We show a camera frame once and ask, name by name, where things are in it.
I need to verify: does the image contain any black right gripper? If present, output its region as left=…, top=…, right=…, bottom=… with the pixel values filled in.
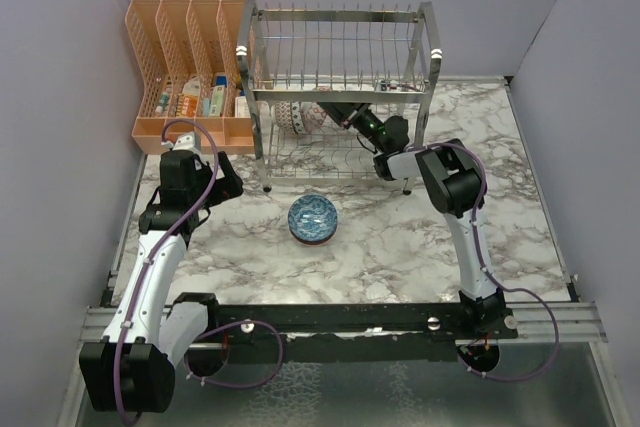
left=318, top=93, right=388, bottom=153

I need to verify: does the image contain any blue floral patterned bowl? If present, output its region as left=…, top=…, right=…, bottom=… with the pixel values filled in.
left=287, top=194, right=338, bottom=228

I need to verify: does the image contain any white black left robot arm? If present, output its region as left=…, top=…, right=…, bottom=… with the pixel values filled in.
left=79, top=149, right=243, bottom=414

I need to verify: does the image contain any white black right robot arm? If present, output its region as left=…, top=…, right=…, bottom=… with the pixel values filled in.
left=319, top=102, right=507, bottom=338

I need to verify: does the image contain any steel two-tier dish rack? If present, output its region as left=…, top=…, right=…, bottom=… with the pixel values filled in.
left=236, top=0, right=442, bottom=191

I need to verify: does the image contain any white pill box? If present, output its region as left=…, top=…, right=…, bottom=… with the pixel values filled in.
left=235, top=96, right=250, bottom=118

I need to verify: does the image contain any green white box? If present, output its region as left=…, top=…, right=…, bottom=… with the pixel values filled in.
left=209, top=85, right=226, bottom=117

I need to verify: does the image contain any orange white packet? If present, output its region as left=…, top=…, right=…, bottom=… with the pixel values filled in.
left=176, top=77, right=201, bottom=118

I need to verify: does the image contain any blue white box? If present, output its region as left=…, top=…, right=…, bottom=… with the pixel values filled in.
left=214, top=74, right=227, bottom=86

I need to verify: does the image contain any peach plastic file organizer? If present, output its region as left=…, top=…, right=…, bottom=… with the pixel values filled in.
left=125, top=0, right=254, bottom=154

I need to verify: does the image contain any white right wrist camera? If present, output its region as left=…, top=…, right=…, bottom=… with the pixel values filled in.
left=375, top=79, right=420, bottom=92

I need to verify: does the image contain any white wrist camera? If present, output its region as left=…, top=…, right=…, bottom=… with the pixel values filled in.
left=375, top=79, right=420, bottom=92
left=161, top=131, right=202, bottom=161

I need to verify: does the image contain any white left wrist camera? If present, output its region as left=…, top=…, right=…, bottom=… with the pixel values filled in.
left=161, top=131, right=202, bottom=161

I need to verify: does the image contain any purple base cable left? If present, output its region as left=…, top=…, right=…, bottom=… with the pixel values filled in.
left=183, top=319, right=285, bottom=389

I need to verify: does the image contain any black mounting rail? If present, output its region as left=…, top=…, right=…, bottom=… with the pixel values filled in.
left=174, top=293, right=517, bottom=364

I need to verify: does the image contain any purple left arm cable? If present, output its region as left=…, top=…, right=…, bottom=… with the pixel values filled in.
left=113, top=118, right=220, bottom=426

